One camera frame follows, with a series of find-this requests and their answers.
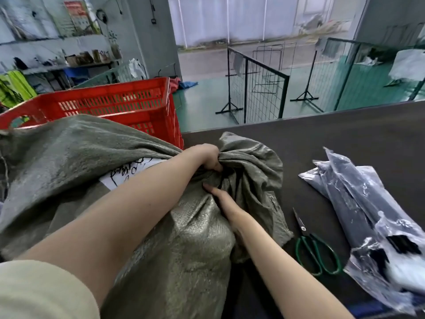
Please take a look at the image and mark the green-handled scissors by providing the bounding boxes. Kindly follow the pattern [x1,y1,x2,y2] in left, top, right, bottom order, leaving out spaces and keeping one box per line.
[292,207,343,277]

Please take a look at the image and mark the person's left hand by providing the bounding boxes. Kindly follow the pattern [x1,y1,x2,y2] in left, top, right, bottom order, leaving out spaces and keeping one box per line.
[185,143,224,173]

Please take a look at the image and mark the person's right hand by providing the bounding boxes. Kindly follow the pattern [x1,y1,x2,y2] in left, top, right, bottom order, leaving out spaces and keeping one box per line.
[202,182,253,236]

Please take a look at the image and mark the person's cream shirt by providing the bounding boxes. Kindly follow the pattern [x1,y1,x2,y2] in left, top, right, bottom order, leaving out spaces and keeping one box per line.
[0,261,100,319]

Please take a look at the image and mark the clear plastic bag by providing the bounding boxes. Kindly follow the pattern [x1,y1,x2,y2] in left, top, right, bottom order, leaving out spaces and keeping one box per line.
[298,146,425,317]

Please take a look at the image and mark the pale notice posters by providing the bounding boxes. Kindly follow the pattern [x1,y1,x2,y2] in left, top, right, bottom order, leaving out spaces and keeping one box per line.
[0,0,100,40]

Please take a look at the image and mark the white plastic bag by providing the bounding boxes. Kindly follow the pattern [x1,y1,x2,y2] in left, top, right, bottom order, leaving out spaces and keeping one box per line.
[128,58,147,80]

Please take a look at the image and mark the cluttered workbench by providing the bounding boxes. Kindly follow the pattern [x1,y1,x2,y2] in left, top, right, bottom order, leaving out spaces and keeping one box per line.
[19,49,115,93]

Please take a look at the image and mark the person's left forearm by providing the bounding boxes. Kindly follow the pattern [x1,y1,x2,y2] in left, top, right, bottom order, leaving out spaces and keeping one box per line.
[15,151,203,308]

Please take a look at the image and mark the crumpled white sheet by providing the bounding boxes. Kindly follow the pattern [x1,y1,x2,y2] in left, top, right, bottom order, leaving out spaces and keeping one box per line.
[357,46,387,67]

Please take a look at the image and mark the large grey-green woven sack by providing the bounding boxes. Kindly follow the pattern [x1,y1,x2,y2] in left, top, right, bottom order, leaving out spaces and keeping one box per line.
[0,114,294,319]

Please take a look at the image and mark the person's right forearm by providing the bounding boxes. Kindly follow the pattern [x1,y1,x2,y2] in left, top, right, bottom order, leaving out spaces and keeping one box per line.
[237,215,354,319]

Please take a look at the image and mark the red plastic crate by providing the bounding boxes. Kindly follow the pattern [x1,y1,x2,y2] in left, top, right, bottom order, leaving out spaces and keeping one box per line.
[0,77,184,150]

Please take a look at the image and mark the black wire rack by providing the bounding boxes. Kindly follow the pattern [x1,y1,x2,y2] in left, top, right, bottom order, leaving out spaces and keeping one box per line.
[251,41,298,95]

